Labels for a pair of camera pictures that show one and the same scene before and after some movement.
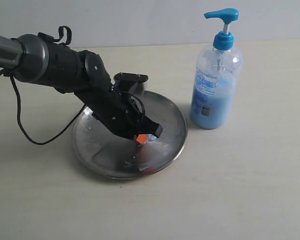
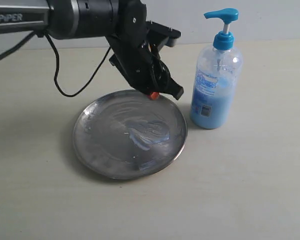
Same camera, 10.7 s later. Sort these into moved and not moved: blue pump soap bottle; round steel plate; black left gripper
Moved: black left gripper
Not moved: round steel plate; blue pump soap bottle
